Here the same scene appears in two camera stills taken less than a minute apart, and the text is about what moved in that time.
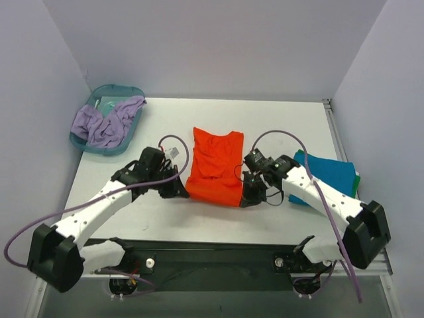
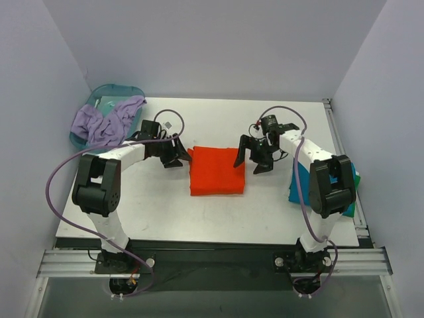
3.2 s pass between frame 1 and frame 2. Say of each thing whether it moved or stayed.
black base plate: stayed
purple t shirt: stayed
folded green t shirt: stayed
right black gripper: moved
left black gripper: moved
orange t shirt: moved
